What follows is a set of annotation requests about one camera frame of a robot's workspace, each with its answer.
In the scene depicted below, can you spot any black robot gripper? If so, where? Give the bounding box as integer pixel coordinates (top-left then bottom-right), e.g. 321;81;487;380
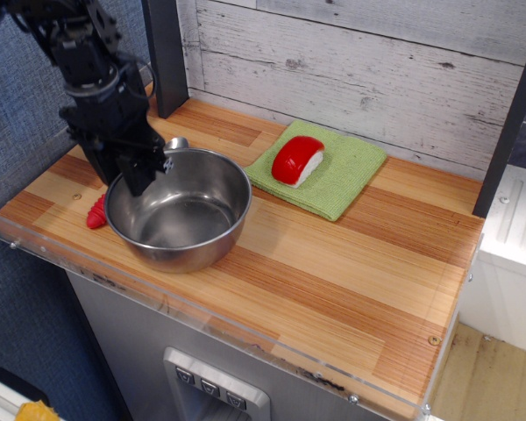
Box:
59;82;171;196

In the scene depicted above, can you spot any stainless steel pot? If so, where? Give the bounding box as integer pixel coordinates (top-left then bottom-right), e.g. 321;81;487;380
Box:
104;148;252;273

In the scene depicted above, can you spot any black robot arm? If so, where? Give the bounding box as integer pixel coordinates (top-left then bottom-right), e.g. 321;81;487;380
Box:
0;1;167;196

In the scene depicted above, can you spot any clear acrylic table guard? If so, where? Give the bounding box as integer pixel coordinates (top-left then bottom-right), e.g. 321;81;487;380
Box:
0;65;486;421

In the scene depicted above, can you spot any red and white toy sushi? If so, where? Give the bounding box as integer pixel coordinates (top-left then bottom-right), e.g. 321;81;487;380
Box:
271;136;325;189

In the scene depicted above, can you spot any green cloth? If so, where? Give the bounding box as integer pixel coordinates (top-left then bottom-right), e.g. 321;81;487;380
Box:
245;120;387;222

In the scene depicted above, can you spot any silver dispenser panel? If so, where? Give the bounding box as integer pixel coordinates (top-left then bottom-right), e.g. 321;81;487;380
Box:
163;346;271;420

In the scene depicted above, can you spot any yellow object bottom left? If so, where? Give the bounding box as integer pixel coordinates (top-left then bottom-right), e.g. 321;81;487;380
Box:
14;401;60;421

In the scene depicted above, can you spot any white appliance at right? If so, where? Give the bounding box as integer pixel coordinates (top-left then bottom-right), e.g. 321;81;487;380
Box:
458;165;526;351

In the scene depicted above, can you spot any spoon with red handle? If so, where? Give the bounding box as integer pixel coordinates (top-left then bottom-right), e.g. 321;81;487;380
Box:
86;136;190;230

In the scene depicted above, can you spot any dark grey left post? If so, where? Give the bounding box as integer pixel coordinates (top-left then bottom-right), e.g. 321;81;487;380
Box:
142;0;189;118

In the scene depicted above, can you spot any dark grey post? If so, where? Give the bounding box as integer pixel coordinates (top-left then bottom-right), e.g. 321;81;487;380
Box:
473;63;526;218
142;0;189;118

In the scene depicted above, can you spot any dark grey right post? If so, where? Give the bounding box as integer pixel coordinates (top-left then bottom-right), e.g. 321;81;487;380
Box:
473;63;526;218

